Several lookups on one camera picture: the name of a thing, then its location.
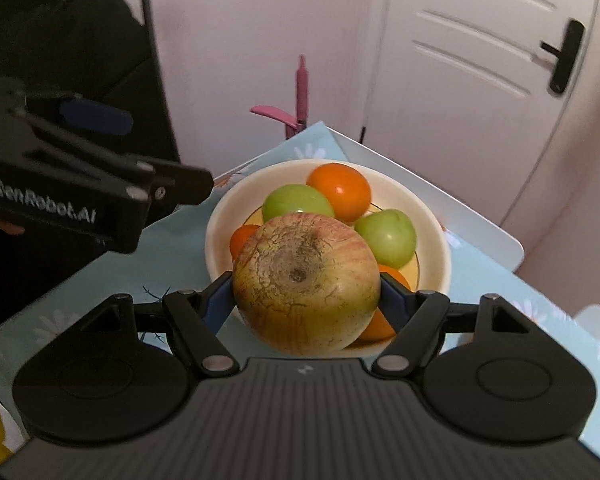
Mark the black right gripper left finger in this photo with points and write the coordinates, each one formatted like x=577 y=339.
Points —
x=193 y=319

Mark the blue daisy tablecloth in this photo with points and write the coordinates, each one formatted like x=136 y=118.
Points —
x=171 y=256

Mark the black door handle lock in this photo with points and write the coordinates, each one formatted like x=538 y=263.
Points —
x=566 y=56

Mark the black floor stand pole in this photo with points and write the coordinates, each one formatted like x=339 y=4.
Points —
x=152 y=39

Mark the cream yellow cartoon plate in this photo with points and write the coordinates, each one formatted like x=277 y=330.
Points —
x=241 y=202

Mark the pink handled broom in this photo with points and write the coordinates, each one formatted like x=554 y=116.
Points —
x=302 y=93

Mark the green apple in plate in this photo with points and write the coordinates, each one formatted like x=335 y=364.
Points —
x=391 y=236

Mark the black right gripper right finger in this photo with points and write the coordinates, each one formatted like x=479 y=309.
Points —
x=417 y=318

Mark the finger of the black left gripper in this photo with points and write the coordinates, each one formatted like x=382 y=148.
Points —
x=186 y=185
x=70 y=110

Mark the white panel door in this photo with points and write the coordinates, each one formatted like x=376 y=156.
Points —
x=461 y=92

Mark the large orange tangerine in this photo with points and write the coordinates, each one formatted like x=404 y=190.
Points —
x=346 y=189

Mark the small orange tangerine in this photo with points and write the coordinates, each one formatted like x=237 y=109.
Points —
x=240 y=237

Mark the black fabric chair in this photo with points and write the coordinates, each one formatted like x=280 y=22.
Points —
x=92 y=47

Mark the large yellow-red apple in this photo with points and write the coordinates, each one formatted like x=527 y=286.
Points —
x=306 y=284

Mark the green apple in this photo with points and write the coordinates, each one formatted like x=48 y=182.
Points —
x=295 y=198
x=391 y=236

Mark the pink dustpan handle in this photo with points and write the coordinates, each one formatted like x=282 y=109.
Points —
x=292 y=124

